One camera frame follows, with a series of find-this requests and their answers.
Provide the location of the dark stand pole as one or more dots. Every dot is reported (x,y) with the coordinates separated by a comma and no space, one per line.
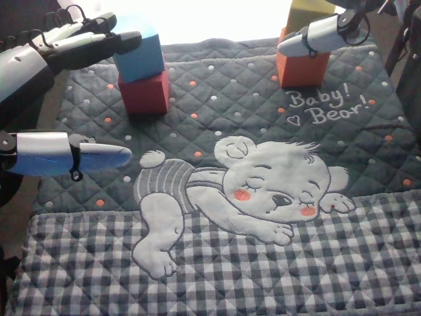
(396,42)

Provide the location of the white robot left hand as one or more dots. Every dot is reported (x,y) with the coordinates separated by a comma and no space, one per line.
(19,66)

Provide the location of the grey quilt with bear print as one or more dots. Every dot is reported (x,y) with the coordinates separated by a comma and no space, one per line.
(230,256)

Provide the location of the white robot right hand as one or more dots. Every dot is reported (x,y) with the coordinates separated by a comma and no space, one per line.
(319,33)

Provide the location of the blue foam cube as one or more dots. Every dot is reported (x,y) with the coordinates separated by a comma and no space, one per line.
(141,62)

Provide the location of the orange foam cube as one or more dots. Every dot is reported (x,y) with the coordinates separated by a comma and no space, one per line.
(302,70)

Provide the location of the yellow foam cube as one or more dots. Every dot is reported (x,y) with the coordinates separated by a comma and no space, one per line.
(302,14)

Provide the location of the red foam cube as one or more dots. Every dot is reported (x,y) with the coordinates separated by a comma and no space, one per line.
(144,97)

